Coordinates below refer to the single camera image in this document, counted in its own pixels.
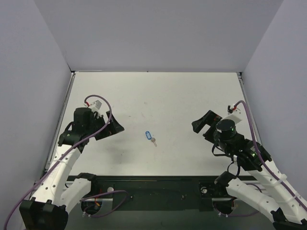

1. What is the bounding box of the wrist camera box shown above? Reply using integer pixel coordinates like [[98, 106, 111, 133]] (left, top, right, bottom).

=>
[[91, 100, 102, 112], [225, 110, 243, 125]]

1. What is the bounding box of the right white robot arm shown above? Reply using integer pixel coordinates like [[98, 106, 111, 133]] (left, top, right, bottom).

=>
[[192, 110, 307, 230]]

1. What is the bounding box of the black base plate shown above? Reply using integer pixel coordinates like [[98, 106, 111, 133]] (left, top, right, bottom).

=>
[[80, 176, 236, 215]]

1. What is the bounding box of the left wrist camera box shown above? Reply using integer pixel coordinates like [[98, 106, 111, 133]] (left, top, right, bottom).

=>
[[91, 100, 102, 112]]

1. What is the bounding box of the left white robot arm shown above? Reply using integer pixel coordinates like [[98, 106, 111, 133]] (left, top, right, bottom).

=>
[[19, 107, 124, 230]]

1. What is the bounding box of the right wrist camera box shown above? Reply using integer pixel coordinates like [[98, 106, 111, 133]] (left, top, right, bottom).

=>
[[225, 110, 243, 125]]

